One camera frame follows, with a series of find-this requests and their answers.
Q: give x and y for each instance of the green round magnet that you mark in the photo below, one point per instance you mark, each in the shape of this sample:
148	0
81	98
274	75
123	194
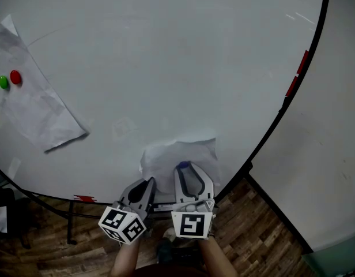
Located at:
3	82

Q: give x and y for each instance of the black eraser with white label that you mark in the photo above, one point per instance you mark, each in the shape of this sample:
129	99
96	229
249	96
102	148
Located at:
164	208

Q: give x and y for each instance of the person's light shoe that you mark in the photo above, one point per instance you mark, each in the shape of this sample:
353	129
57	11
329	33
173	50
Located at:
169	234

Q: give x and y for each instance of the black office chair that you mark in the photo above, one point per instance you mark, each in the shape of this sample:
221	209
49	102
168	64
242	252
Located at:
16	218

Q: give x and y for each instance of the frosted glass panel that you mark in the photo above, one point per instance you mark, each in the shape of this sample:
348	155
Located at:
336	261

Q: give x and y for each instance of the black baseboard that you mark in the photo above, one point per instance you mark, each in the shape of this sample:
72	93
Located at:
278	212

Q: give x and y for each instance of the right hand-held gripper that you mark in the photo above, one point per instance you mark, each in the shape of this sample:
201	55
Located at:
192	224

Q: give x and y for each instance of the person's leg in jeans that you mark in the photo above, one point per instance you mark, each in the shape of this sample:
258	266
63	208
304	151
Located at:
165	251

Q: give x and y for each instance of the person's left forearm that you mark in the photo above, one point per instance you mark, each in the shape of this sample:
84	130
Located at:
124	260

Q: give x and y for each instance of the person's right forearm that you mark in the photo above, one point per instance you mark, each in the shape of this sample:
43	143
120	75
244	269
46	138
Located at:
218	258

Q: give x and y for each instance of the black waist box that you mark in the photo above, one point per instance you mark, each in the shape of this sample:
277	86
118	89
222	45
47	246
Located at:
186	257

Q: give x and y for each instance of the blue round magnet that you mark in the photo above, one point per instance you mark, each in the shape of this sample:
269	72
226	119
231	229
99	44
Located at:
184	164

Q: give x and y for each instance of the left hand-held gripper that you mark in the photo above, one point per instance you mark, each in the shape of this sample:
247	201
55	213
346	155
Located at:
120	222

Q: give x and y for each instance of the small white paper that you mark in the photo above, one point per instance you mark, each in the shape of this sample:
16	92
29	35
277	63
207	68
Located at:
163	160

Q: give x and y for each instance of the long white paper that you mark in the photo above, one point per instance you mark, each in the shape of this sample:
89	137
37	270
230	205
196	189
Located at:
36	108

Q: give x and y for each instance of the person's dark red shirt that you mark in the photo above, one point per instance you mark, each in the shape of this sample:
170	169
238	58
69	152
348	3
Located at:
171	271

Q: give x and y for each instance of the white whiteboard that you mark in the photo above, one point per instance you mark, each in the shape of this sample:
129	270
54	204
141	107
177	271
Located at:
166	68

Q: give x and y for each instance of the red round magnet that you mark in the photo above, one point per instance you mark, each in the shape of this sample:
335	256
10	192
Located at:
15	77

